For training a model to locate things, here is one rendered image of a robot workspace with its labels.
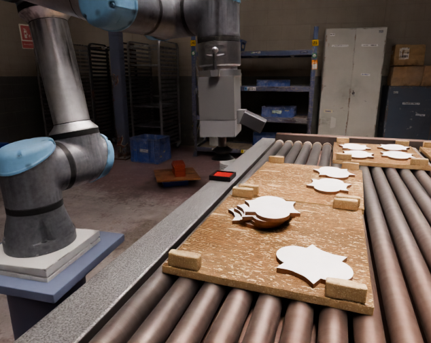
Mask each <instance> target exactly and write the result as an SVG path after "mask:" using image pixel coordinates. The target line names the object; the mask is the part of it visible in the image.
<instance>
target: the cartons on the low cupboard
mask: <svg viewBox="0 0 431 343"><path fill-rule="evenodd" d="M425 51H426V45H425V44H420V45H411V44H396V45H395V46H392V54H391V59H390V66H391V67H390V72H389V75H388V77H387V85H388V86H431V65H424V57H425Z"/></svg>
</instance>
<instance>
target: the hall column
mask: <svg viewBox="0 0 431 343"><path fill-rule="evenodd" d="M108 35H109V53H110V62H111V78H112V88H113V98H114V116H115V125H116V131H117V135H118V141H117V147H118V154H117V155H116V156H115V154H114V160H122V161H126V160H128V159H130V158H131V151H130V141H129V139H130V138H129V127H128V107H127V96H126V76H125V66H124V45H123V34H122V32H120V31H118V32H111V31H108Z"/></svg>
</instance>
